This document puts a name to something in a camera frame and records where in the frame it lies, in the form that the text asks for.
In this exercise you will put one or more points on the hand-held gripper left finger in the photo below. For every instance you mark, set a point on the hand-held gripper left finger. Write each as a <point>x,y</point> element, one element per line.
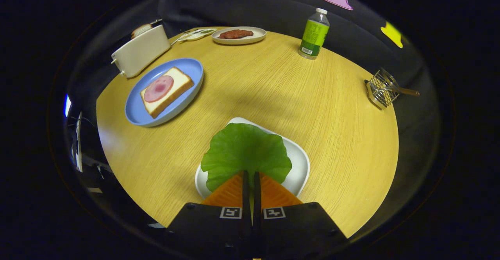
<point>207,228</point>

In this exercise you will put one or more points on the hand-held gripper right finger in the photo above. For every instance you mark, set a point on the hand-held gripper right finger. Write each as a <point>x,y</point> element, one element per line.
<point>300,228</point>

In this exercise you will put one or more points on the green lettuce leaf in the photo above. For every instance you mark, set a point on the green lettuce leaf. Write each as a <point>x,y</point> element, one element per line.
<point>246,150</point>

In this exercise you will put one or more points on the brown toast slice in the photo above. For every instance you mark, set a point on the brown toast slice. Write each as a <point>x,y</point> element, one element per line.
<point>140,29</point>

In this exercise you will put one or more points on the white plate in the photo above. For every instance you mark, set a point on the white plate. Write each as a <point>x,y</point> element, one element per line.
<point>299,162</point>

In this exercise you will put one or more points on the blue plate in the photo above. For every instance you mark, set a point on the blue plate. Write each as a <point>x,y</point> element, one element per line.
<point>179,107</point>

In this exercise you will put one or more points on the pink ham slice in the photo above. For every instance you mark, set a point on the pink ham slice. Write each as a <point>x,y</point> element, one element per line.
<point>158,89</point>

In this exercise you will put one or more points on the white bread slice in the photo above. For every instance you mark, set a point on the white bread slice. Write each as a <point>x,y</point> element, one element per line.
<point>179,81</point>

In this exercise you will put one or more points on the white toaster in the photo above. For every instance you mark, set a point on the white toaster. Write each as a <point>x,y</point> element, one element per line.
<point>142,52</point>

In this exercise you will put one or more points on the white divided tray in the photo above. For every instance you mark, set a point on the white divided tray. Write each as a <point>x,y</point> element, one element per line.
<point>195,35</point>

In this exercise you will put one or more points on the green label plastic bottle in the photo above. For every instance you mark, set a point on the green label plastic bottle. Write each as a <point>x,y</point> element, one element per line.
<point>313,35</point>

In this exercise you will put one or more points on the cream round plate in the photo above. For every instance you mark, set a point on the cream round plate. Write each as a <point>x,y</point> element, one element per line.
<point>254,39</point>

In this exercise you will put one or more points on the red meat patty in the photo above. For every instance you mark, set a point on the red meat patty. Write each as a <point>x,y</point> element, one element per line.
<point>235,34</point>

